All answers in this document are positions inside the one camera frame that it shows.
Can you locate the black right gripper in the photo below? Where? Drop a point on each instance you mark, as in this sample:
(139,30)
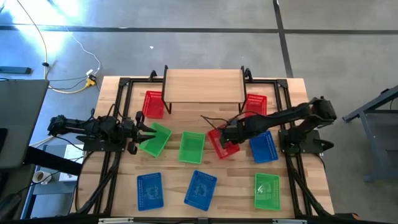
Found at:
(236,132)

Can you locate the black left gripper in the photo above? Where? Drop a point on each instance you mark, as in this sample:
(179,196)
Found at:
(130,132)

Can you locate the red plastic basket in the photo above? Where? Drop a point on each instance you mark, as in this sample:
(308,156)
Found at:
(153,104)
(228,151)
(256,104)

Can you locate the green plastic basket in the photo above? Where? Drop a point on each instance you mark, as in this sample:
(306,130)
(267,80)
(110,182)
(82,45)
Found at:
(191,147)
(157,141)
(267,193)

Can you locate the blue plastic basket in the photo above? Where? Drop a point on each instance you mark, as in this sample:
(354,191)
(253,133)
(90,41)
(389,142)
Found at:
(264,147)
(200,190)
(150,191)

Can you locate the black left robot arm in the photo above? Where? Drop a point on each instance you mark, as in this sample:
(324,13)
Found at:
(77,126)

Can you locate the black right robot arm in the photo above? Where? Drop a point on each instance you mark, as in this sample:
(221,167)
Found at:
(280,119)

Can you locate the wooden shelf with black legs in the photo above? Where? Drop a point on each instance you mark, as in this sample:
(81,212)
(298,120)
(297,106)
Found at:
(202,85)

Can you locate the black table clamp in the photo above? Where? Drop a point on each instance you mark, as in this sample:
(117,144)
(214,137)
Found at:
(153,75)
(248,74)

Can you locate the yellow power plug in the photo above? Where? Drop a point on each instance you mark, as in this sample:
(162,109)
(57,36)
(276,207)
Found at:
(90,81)

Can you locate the white box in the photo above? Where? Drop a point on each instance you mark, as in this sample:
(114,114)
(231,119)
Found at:
(73,155)

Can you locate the white power plug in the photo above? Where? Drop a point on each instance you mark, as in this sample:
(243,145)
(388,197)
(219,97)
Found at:
(90,72)

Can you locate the black slanted beam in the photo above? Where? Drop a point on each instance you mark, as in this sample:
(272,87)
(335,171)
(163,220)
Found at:
(53,161)

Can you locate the white paper cup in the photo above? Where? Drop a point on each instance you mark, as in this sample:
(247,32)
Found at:
(40,177)

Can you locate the grey flat monitor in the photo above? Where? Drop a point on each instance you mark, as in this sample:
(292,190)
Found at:
(21,121)

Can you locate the blue-grey metal table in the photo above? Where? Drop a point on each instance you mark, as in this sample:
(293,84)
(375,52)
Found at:
(367,149)

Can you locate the dark flat bar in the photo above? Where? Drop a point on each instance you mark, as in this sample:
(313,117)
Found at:
(15,70)

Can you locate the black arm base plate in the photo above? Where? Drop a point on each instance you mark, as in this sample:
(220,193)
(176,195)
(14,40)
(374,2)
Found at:
(93,144)
(311,144)

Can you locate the black metal table frame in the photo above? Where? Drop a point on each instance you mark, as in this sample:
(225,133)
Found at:
(282,83)

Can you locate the silver metal bracket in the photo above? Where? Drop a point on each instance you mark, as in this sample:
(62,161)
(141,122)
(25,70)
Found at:
(289,221)
(116,221)

